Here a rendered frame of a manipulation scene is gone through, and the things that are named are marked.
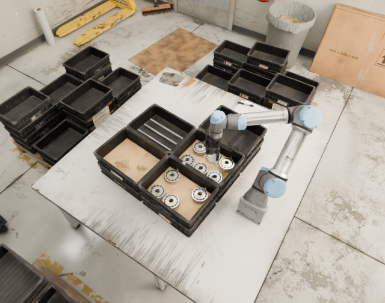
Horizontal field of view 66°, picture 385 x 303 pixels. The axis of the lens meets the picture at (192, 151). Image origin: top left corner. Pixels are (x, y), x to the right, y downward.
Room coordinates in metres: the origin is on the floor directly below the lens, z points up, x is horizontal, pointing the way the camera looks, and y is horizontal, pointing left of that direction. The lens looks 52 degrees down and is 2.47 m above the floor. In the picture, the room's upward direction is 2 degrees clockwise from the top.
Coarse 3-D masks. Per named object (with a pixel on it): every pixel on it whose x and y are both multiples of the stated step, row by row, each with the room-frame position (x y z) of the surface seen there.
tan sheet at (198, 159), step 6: (192, 144) 1.33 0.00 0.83; (186, 150) 1.27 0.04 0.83; (180, 156) 1.22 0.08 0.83; (198, 156) 1.22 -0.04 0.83; (204, 156) 1.22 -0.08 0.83; (222, 156) 1.23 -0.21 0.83; (204, 162) 1.17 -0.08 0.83; (234, 162) 1.18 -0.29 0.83; (210, 168) 1.13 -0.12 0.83; (216, 168) 1.13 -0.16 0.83; (222, 174) 1.08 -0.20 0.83; (222, 180) 1.03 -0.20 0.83
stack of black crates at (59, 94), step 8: (56, 80) 2.41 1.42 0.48; (64, 80) 2.49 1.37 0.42; (72, 80) 2.46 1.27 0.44; (48, 88) 2.31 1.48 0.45; (56, 88) 2.38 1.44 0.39; (64, 88) 2.40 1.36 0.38; (72, 88) 2.40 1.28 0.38; (56, 96) 2.28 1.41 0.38; (56, 104) 2.05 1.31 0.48; (56, 112) 2.05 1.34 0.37; (64, 112) 2.10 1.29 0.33
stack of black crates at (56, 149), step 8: (64, 120) 1.95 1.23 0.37; (56, 128) 1.85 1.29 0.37; (64, 128) 1.92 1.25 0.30; (72, 128) 1.93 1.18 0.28; (80, 128) 1.86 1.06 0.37; (48, 136) 1.76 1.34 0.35; (56, 136) 1.82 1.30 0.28; (64, 136) 1.83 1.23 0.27; (72, 136) 1.84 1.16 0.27; (80, 136) 1.84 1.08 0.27; (40, 144) 1.68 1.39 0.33; (48, 144) 1.73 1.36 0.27; (56, 144) 1.74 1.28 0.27; (64, 144) 1.74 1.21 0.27; (72, 144) 1.66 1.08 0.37; (40, 152) 1.61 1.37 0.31; (48, 152) 1.64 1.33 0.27; (56, 152) 1.64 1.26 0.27; (64, 152) 1.57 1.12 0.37; (48, 160) 1.56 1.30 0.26; (56, 160) 1.49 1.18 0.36
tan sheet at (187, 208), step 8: (168, 168) 1.12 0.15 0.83; (160, 176) 1.05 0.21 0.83; (184, 176) 1.06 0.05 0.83; (152, 184) 0.99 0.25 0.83; (160, 184) 0.99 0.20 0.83; (168, 184) 0.99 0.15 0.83; (176, 184) 1.00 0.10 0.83; (184, 184) 1.00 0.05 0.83; (192, 184) 1.00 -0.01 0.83; (168, 192) 0.93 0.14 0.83; (176, 192) 0.94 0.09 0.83; (184, 192) 0.94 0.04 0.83; (208, 192) 0.94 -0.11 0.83; (184, 200) 0.88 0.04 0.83; (184, 208) 0.83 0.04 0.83; (192, 208) 0.83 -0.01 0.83; (184, 216) 0.77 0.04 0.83
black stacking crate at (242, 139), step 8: (224, 112) 1.61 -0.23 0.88; (232, 112) 1.57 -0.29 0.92; (208, 120) 1.49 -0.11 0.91; (208, 128) 1.49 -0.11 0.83; (248, 128) 1.48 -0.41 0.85; (256, 128) 1.44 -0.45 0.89; (224, 136) 1.41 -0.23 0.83; (232, 136) 1.41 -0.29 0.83; (240, 136) 1.41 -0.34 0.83; (248, 136) 1.42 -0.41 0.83; (256, 136) 1.42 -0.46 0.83; (232, 144) 1.34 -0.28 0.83; (240, 144) 1.34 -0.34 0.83; (248, 144) 1.34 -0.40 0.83
